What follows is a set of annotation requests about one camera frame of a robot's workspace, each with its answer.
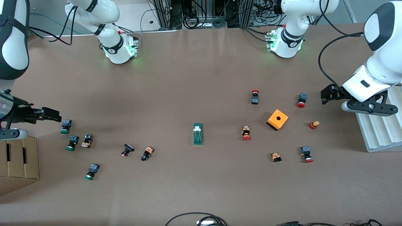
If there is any green rail terminal block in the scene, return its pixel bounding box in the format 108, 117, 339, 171
193, 123, 204, 147

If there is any green push button blue block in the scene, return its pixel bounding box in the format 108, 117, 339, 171
60, 119, 73, 135
84, 163, 100, 181
66, 135, 79, 151

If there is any brown cardboard box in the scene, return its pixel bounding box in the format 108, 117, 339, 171
0, 136, 40, 196

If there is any white ribbed tray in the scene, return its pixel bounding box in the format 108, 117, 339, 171
355, 84, 402, 153

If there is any black square button red base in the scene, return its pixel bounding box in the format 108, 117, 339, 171
121, 143, 135, 158

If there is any black button orange block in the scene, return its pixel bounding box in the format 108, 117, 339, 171
141, 146, 155, 162

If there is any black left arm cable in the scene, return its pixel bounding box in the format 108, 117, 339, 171
318, 31, 372, 93

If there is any orange button enclosure box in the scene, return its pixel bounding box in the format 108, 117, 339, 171
266, 109, 289, 132

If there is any aluminium frame rack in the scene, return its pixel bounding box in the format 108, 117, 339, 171
148, 0, 283, 30

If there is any black cable loop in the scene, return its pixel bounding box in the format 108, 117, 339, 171
165, 213, 227, 226

